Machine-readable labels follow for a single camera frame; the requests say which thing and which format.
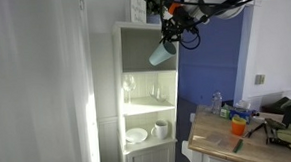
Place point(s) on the light blue plastic cup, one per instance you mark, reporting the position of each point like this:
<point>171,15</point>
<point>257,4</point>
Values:
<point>161,54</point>

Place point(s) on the clear plastic water bottle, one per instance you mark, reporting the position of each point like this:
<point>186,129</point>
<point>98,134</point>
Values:
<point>216,103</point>

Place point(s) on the green marker pen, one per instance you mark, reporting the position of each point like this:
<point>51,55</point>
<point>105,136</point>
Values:
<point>238,145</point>

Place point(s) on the tall clear wine glass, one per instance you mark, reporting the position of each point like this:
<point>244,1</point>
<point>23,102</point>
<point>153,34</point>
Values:
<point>128,85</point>

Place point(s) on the short clear stemless glass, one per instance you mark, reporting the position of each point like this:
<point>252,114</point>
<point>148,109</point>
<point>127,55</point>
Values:
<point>152,90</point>
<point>160,94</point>

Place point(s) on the clear plastic sheet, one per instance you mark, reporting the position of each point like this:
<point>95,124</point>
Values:
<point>220,138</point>

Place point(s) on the wooden table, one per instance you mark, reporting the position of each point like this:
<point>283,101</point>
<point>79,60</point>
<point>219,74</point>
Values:
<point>196,156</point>

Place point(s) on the white open shelf cabinet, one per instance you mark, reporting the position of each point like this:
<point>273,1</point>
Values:
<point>146,97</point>

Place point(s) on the white bowl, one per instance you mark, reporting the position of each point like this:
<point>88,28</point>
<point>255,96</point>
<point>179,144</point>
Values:
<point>136,135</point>

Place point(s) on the white door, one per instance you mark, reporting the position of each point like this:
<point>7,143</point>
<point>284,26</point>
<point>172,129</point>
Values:
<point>35,86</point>

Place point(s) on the black metal hand tools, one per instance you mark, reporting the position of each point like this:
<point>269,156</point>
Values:
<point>274,132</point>

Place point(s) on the white ceramic mug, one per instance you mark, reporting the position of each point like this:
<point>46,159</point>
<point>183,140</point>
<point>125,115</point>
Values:
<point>160,129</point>

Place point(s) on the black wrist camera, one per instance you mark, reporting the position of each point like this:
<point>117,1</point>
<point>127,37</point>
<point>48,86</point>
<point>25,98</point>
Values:
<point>177,10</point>

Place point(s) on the wall light switch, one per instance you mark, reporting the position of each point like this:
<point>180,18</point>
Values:
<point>260,79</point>

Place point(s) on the green potted plant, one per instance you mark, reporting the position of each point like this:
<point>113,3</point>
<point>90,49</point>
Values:
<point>151,5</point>

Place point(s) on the blue tissue box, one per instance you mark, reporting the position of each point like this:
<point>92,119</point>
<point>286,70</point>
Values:
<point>240,114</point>

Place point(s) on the small green box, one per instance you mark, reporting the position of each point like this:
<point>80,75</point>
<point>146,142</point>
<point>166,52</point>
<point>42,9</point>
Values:
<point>225,111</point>

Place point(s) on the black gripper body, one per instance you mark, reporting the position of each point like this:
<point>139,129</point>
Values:
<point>177,24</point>

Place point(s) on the white lettered sign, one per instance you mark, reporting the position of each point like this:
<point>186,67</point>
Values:
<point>137,8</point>

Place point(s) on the orange plastic cup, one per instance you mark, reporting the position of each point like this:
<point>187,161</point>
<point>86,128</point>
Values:
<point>238,126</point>

